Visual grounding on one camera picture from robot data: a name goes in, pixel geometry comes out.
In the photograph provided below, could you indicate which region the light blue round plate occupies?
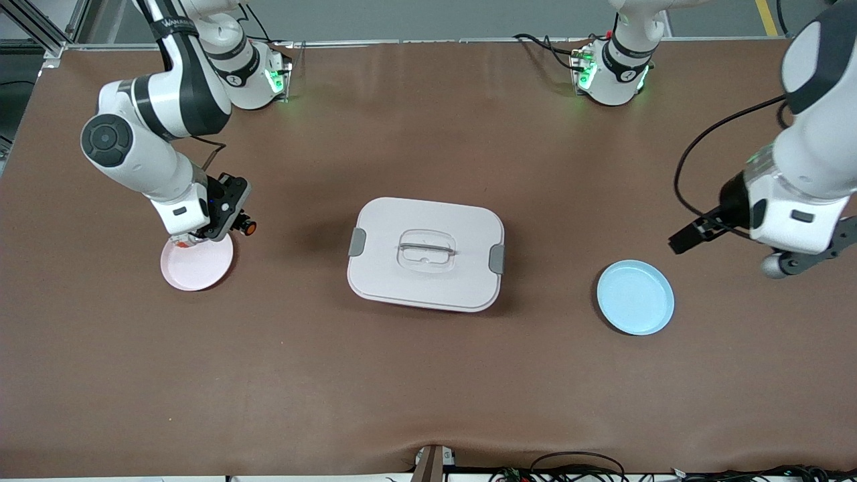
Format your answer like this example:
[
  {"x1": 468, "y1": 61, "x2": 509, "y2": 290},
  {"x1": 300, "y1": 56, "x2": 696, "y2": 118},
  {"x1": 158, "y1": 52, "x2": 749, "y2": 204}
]
[{"x1": 597, "y1": 260, "x2": 676, "y2": 336}]

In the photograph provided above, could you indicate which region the aluminium table edge rail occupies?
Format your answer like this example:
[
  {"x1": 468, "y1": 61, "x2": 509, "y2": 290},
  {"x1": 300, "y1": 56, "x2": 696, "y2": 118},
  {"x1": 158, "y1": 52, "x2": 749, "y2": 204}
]
[{"x1": 64, "y1": 37, "x2": 797, "y2": 53}]

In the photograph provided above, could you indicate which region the aluminium frame post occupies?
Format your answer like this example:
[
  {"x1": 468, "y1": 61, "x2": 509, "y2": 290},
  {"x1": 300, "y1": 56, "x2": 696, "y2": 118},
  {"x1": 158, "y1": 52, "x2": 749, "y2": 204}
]
[{"x1": 0, "y1": 0, "x2": 94, "y2": 68}]

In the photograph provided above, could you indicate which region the pink round plate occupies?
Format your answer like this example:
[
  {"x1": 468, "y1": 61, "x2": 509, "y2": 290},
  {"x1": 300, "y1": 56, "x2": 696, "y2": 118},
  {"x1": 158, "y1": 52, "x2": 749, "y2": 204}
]
[{"x1": 160, "y1": 231, "x2": 235, "y2": 292}]

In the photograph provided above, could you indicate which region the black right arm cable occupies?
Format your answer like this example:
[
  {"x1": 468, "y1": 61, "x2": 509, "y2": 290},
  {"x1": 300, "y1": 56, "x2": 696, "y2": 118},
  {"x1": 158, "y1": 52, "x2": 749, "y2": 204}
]
[{"x1": 191, "y1": 134, "x2": 228, "y2": 176}]

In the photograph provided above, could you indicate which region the brown table mat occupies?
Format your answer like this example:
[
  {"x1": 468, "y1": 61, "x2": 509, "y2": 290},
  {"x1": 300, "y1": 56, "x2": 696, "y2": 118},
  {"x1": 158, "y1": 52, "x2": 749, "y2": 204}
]
[{"x1": 0, "y1": 39, "x2": 857, "y2": 477}]

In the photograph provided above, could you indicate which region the black cable bundle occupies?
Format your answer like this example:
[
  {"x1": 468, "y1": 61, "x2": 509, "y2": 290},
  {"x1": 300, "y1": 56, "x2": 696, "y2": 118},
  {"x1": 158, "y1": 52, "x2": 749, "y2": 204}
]
[{"x1": 489, "y1": 452, "x2": 857, "y2": 482}]

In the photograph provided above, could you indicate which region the black cable at arm base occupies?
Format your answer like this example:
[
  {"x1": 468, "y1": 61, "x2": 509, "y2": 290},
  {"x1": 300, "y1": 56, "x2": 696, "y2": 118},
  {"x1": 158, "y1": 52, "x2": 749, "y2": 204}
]
[{"x1": 512, "y1": 32, "x2": 593, "y2": 71}]

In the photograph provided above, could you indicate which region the white lidded storage box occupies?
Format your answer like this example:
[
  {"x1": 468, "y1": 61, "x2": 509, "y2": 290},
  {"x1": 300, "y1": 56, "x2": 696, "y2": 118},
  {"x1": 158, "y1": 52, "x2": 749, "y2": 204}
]
[{"x1": 347, "y1": 197, "x2": 505, "y2": 313}]

